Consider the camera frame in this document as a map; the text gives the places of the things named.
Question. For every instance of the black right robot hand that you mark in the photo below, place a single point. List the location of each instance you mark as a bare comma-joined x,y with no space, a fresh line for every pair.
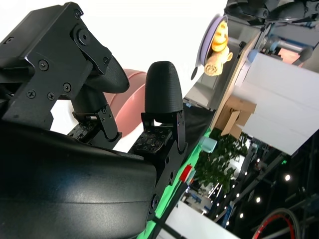
74,186

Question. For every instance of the pink bowl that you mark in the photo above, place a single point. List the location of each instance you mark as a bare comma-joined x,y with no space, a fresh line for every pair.
132,104

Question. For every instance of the green cloth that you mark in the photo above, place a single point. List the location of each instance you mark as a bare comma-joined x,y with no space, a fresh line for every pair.
172,191

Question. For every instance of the small red block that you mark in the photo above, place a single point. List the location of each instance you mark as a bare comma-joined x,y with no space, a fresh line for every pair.
185,174

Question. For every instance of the white panel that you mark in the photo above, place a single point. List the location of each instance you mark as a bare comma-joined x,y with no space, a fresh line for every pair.
194,224

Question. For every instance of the black backdrop cloth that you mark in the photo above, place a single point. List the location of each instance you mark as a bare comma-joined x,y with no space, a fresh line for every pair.
197,119

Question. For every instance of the teal cup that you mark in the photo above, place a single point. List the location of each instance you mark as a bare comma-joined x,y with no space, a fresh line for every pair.
208,145

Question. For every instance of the green leafy plant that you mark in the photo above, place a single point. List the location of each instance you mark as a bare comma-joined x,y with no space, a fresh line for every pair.
219,161

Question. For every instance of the grey metal box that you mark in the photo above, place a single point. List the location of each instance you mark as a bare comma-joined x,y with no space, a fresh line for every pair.
202,92

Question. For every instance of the wooden stand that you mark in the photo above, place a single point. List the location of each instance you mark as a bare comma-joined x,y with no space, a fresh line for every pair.
239,109

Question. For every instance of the beige toy bread roll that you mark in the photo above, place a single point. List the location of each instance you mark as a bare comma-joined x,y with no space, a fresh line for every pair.
216,66

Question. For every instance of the tan wooden board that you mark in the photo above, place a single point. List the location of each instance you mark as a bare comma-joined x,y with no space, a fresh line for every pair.
236,72

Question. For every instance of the yellow toy bread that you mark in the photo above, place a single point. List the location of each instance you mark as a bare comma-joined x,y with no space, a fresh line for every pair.
220,37

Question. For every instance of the large white board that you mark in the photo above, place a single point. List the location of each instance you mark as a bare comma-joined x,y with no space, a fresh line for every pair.
279,104

